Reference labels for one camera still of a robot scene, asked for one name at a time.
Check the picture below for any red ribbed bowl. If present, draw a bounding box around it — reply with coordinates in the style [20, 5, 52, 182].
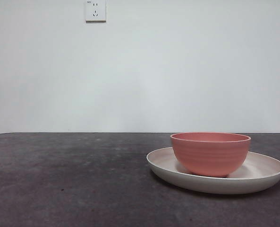
[170, 132, 252, 178]

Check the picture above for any white round plate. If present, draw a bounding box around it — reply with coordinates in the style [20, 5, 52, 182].
[146, 146, 280, 195]

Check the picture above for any white wall socket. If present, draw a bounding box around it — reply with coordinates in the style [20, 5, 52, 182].
[85, 0, 107, 24]

